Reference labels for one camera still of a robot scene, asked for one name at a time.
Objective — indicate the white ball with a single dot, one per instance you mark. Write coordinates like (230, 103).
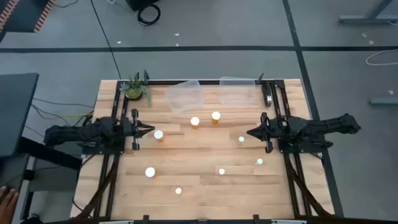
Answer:
(150, 172)

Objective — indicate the grey metal table foot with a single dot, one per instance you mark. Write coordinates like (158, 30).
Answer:
(385, 101)

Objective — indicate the clear plastic bin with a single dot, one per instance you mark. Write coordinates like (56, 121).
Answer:
(237, 91)
(183, 96)

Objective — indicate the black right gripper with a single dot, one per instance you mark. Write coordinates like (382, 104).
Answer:
(273, 130)

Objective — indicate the black aluminium table frame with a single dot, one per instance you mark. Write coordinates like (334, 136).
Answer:
(155, 82)

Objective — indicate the black mat orange striped edges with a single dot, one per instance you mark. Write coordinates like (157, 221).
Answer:
(25, 15)

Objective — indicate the dark grey desk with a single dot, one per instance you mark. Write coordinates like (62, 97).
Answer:
(15, 109)

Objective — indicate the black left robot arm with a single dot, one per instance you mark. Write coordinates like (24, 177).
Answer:
(81, 132)

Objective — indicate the small potted green plant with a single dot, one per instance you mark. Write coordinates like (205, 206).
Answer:
(134, 90)

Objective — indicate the black box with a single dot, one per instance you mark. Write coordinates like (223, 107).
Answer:
(140, 3)

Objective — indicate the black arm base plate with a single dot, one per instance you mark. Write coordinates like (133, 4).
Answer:
(93, 151)
(289, 149)

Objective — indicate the grey metal table leg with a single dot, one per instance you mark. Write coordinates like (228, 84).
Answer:
(357, 20)

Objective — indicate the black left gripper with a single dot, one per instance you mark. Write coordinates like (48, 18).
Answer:
(135, 129)

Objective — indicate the person's hand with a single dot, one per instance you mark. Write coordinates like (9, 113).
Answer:
(7, 205)

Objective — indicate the black camera on rail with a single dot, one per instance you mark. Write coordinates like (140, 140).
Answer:
(267, 93)

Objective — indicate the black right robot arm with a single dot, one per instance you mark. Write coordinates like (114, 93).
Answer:
(317, 126)

